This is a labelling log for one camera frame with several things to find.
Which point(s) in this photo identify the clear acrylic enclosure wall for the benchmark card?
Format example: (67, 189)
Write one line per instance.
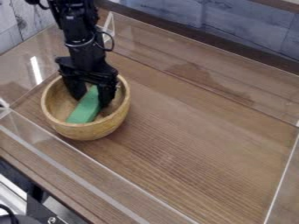
(206, 153)

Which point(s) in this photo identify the green rectangular block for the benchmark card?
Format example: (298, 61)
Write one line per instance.
(87, 108)

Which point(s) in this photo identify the wooden bowl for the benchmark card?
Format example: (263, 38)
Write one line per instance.
(116, 116)

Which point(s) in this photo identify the clear acrylic corner bracket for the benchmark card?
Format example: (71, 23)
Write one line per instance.
(108, 26)

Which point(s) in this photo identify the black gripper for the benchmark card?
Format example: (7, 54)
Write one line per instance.
(86, 66)

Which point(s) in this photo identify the black metal table bracket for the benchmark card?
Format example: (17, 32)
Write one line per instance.
(36, 209)

